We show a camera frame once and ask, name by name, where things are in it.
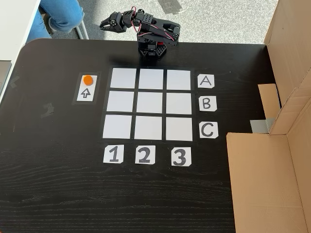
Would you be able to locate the round orange token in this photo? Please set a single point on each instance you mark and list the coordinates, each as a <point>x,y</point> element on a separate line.
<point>87,80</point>

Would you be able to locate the white nine-square grid sheet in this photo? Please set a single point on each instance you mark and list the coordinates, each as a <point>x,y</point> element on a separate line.
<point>149,103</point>

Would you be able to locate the white chair leg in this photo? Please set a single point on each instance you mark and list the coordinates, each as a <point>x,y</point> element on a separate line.
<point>82,29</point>

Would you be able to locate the red black clamp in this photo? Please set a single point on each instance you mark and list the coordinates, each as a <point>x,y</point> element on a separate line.
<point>159,44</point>

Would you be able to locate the seated person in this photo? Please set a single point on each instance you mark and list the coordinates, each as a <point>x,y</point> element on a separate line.
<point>60,12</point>

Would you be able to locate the grey floor tape patch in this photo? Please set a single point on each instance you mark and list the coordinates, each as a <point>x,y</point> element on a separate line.
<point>171,6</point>

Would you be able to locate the white arrow paper sheet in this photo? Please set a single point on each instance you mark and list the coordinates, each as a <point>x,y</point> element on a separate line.
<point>85,94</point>

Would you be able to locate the white desk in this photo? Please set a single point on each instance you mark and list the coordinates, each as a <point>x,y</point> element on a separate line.
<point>14,29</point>

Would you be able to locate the paper sheet letter A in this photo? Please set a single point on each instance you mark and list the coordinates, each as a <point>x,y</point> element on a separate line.
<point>206,81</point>

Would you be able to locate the clear tape scraps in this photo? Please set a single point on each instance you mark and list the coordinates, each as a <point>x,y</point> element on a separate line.
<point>47,110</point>
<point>15,82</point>

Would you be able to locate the paper sheet letter B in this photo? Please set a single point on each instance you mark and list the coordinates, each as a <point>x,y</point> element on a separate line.
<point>207,104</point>

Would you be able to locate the paper sheet number 1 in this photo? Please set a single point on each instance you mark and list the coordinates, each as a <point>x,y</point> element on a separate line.
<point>113,154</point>

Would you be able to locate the paper sheet number 2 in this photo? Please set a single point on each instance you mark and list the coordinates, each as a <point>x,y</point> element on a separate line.
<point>145,155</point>

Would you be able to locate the paper sheet letter C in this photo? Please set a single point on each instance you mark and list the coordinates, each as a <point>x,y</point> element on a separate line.
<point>208,130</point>

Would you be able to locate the paper sheet number 3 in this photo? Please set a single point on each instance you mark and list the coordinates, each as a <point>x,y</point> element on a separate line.
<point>181,156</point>

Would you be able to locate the brown cardboard box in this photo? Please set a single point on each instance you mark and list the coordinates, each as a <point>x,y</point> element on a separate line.
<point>262,182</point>

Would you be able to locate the grey duct tape strip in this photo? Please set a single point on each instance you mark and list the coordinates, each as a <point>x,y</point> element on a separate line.
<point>260,126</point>

